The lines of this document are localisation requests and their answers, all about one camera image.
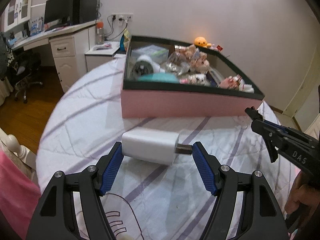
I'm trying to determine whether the black computer monitor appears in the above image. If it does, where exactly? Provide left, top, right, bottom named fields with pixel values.
left=44, top=0, right=72, bottom=25

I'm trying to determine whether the white glass door cabinet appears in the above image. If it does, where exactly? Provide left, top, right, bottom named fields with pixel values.
left=4, top=0, right=31, bottom=32

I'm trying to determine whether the white astronaut figurine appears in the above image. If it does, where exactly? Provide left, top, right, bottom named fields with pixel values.
left=239, top=83, right=254, bottom=93

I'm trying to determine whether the blue yellow snack bag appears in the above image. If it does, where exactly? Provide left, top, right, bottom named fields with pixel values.
left=119, top=28, right=131, bottom=51

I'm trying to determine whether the pink block cat figure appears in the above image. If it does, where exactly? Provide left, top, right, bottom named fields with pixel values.
left=179, top=74, right=210, bottom=86

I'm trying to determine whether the small pink pig figure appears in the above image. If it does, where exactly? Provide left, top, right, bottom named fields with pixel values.
left=189, top=57, right=210, bottom=74

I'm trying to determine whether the person right hand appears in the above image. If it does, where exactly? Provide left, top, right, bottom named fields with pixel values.
left=285, top=171, right=319, bottom=217

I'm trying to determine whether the black computer tower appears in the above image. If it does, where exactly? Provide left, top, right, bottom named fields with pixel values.
left=69, top=0, right=98, bottom=25

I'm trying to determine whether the pink blanket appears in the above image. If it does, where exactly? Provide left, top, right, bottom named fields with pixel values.
left=1, top=151, right=41, bottom=239

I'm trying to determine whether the white wall socket strip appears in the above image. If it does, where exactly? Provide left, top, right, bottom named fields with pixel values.
left=111, top=13, right=133, bottom=22

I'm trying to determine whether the white bed post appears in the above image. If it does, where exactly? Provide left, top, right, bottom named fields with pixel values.
left=5, top=134, right=36, bottom=170

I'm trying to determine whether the black office chair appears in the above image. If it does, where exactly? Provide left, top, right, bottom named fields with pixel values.
left=6, top=51, right=43, bottom=103

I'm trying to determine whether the white charger adapter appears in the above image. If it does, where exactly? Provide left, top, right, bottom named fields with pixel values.
left=121, top=127, right=193, bottom=166

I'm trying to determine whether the white computer desk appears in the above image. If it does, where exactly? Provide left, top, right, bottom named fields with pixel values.
left=12, top=21, right=96, bottom=92

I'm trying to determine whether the orange octopus plush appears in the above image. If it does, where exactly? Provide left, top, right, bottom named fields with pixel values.
left=194, top=37, right=212, bottom=48

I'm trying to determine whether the striped white bed quilt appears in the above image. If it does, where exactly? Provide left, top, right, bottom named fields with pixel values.
left=36, top=59, right=296, bottom=239

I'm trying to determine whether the white small side cabinet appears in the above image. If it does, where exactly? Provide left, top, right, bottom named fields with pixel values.
left=85, top=41, right=120, bottom=72

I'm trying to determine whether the clear plastic swab box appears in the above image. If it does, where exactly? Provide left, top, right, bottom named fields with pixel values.
left=131, top=44, right=169, bottom=64

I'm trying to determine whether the pink box with black rim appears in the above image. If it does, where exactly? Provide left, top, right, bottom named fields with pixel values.
left=121, top=36, right=264, bottom=118

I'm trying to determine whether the orange cap water bottle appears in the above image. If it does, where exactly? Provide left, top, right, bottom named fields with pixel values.
left=96, top=21, right=104, bottom=44

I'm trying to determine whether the teal oval case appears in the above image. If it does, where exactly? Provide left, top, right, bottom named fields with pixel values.
left=137, top=73, right=180, bottom=83

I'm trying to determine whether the dark jacket on chair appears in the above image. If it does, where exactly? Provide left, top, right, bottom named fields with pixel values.
left=0, top=32, right=8, bottom=81

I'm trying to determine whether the pink block figure toy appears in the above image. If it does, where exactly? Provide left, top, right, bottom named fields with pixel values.
left=219, top=75, right=242, bottom=90

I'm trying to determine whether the white mini hair dryer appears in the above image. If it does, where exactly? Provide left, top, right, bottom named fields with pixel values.
left=131, top=55, right=165, bottom=79

